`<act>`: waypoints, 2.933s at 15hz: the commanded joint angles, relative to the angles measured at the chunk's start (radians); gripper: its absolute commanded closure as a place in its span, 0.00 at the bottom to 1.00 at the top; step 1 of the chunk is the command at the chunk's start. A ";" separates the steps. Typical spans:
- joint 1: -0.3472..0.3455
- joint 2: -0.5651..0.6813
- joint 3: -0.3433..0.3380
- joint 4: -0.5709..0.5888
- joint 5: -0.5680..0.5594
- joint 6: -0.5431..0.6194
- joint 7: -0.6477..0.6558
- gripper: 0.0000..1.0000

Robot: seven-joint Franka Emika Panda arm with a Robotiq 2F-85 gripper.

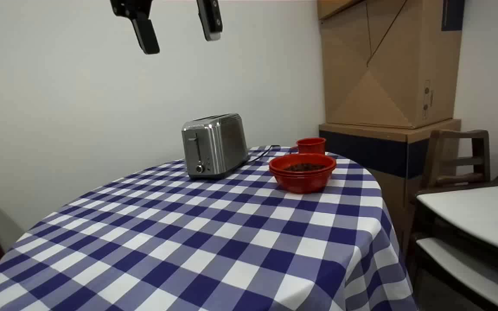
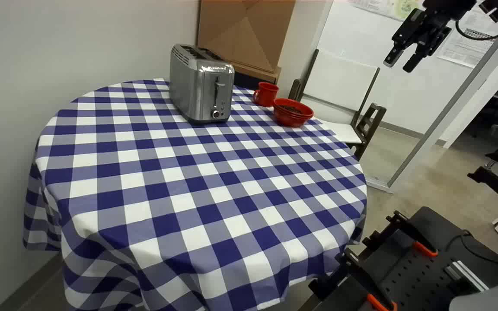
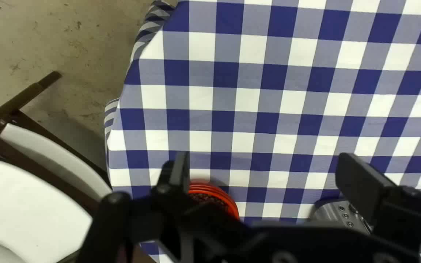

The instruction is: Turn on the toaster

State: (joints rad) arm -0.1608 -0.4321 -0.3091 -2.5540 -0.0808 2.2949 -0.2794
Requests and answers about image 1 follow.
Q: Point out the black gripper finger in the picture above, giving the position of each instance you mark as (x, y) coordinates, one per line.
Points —
(210, 20)
(144, 32)

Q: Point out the silver stainless steel toaster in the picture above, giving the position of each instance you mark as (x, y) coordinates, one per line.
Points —
(215, 145)

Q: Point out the red plastic cup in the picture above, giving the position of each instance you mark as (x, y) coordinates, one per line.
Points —
(312, 145)

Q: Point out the dark brown food pieces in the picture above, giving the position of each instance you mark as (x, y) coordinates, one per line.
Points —
(305, 165)

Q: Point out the red plastic bowl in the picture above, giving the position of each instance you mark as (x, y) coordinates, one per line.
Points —
(302, 178)

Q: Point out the tall plain cardboard box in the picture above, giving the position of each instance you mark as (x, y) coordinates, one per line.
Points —
(388, 62)

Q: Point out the blue white checkered tablecloth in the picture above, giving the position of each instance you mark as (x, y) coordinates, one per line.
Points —
(203, 247)

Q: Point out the cardboard box with blue band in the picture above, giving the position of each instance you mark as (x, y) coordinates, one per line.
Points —
(390, 155)

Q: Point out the dark wooden chair white seat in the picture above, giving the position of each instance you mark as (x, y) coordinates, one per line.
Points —
(475, 217)

